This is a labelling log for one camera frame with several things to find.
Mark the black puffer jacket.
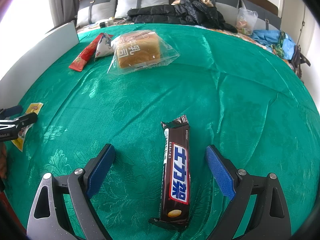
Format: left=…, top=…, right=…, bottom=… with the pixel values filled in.
left=126, top=0, right=238, bottom=33

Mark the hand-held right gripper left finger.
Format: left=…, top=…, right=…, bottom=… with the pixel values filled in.
left=26, top=144, right=115, bottom=240

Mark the green satin cloth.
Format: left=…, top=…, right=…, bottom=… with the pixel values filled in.
left=0, top=23, right=320, bottom=240

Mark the yellow snack packet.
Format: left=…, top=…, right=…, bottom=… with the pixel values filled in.
left=11, top=102, right=44, bottom=152

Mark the white door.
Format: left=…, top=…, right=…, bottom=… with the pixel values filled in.
left=282, top=0, right=316, bottom=53

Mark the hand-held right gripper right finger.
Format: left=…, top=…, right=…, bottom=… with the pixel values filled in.
left=205, top=144, right=292, bottom=240

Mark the grey curtain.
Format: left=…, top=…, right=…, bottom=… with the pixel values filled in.
left=47, top=0, right=80, bottom=25

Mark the clear bread loaf packet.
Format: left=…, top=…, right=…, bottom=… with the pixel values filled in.
left=107, top=29, right=180, bottom=78

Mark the clear plastic bag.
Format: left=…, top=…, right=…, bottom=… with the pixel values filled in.
left=236, top=7, right=258, bottom=35

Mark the brown chocolate bar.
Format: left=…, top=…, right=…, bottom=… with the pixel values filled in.
left=149, top=115, right=192, bottom=232

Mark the black folding frame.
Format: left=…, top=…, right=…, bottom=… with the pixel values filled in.
left=291, top=45, right=312, bottom=79

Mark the white cardboard box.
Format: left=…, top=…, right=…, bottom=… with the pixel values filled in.
left=0, top=21, right=79, bottom=110

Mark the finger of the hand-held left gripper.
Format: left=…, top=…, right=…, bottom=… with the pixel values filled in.
left=0, top=112, right=38, bottom=131
left=0, top=105, right=23, bottom=118

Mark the red snack packet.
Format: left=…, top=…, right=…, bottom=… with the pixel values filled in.
left=69, top=33, right=107, bottom=72

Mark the blue cloth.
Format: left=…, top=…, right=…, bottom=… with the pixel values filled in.
left=251, top=29, right=297, bottom=60

